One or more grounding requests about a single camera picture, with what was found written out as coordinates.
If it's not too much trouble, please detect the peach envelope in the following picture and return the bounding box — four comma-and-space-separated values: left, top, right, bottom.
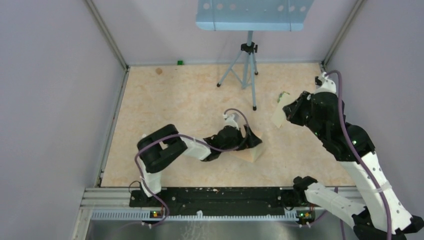
229, 131, 267, 163

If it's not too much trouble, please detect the cream paper letter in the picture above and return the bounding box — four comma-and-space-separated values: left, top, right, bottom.
271, 95, 294, 129

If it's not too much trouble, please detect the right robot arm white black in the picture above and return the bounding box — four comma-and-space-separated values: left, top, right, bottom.
282, 83, 424, 240

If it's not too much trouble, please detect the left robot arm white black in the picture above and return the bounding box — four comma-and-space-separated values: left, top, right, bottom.
134, 124, 263, 208

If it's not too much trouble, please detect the green toy block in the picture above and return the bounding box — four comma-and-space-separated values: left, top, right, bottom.
277, 91, 290, 103

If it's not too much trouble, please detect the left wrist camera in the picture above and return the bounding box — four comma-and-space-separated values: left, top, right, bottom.
222, 113, 240, 130

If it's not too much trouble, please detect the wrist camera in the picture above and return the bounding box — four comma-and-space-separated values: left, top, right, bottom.
222, 113, 240, 130
313, 71, 337, 94

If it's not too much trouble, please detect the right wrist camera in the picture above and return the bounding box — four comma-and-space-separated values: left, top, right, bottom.
313, 71, 337, 94

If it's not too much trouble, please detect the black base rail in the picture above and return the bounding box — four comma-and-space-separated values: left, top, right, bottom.
129, 185, 327, 218

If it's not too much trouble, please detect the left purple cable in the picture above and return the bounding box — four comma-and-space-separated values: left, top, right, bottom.
134, 108, 251, 229

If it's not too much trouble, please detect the purple cable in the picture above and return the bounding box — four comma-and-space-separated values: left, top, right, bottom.
326, 70, 393, 240
134, 108, 251, 229

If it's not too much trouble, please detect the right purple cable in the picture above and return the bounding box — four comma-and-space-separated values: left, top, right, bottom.
326, 70, 393, 240

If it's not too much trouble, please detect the white cable duct strip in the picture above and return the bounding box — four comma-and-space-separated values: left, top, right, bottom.
91, 209, 299, 222

